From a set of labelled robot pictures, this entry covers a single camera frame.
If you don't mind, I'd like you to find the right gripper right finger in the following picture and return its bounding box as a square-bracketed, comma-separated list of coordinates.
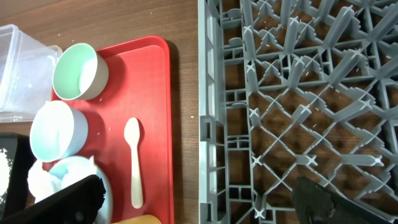
[292, 177, 388, 224]

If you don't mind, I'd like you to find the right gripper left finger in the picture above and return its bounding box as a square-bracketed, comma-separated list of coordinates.
[1, 175, 106, 224]

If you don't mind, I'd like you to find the white napkin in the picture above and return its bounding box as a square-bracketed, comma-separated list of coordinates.
[27, 156, 98, 203]

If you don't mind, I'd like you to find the light blue bowl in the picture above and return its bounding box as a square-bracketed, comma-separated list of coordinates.
[30, 100, 88, 162]

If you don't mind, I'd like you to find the white rice pile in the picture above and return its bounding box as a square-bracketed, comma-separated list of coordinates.
[0, 147, 14, 204]

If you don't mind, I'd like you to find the green bowl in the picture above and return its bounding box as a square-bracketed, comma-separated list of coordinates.
[52, 43, 109, 100]

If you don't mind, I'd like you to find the grey dishwasher rack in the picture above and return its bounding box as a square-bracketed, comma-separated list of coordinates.
[198, 0, 397, 223]

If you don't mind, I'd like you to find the light blue plate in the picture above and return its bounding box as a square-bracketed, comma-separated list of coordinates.
[49, 156, 113, 224]

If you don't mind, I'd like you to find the yellow cup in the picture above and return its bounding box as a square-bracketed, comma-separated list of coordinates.
[112, 215, 162, 224]

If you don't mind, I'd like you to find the black tray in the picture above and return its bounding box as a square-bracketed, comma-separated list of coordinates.
[1, 133, 36, 219]

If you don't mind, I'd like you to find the white plastic spoon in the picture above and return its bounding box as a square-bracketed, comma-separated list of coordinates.
[124, 118, 144, 209]

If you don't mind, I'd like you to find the clear plastic bin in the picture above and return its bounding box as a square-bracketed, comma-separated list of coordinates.
[1, 24, 62, 123]

